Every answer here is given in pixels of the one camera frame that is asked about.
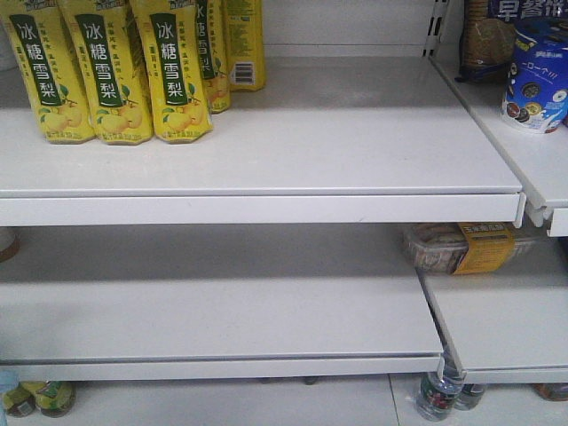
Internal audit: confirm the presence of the light blue plastic basket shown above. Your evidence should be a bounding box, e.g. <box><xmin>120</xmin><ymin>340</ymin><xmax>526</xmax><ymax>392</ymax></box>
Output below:
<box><xmin>0</xmin><ymin>370</ymin><xmax>20</xmax><ymax>394</ymax></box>

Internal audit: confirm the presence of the white metal shelf unit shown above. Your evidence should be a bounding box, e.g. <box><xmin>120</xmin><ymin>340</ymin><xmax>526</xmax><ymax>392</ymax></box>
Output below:
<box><xmin>1</xmin><ymin>1</ymin><xmax>567</xmax><ymax>425</ymax></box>

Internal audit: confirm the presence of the boxed cracker pack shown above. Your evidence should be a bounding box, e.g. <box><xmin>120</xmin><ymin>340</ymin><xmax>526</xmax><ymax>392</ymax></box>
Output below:
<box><xmin>402</xmin><ymin>222</ymin><xmax>545</xmax><ymax>275</ymax></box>

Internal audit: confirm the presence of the yellow pear drink bottle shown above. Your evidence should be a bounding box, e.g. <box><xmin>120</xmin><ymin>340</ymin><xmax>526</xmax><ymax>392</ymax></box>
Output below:
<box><xmin>196</xmin><ymin>0</ymin><xmax>231</xmax><ymax>114</ymax></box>
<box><xmin>58</xmin><ymin>0</ymin><xmax>154</xmax><ymax>146</ymax></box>
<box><xmin>130</xmin><ymin>1</ymin><xmax>213</xmax><ymax>144</ymax></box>
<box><xmin>1</xmin><ymin>1</ymin><xmax>95</xmax><ymax>144</ymax></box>
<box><xmin>223</xmin><ymin>0</ymin><xmax>266</xmax><ymax>91</ymax></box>

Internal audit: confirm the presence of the clear water bottle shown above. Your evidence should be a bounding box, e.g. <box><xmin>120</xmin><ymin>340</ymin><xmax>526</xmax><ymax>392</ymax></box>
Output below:
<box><xmin>415</xmin><ymin>353</ymin><xmax>464</xmax><ymax>422</ymax></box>

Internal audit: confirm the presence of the blue oreo cup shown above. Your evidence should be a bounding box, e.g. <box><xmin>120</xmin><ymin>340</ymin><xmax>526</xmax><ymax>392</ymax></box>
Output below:
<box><xmin>501</xmin><ymin>17</ymin><xmax>567</xmax><ymax>134</ymax></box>

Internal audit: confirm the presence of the blue biscuit bag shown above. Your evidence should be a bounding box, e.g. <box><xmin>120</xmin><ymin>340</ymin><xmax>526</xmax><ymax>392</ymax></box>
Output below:
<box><xmin>459</xmin><ymin>0</ymin><xmax>567</xmax><ymax>83</ymax></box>

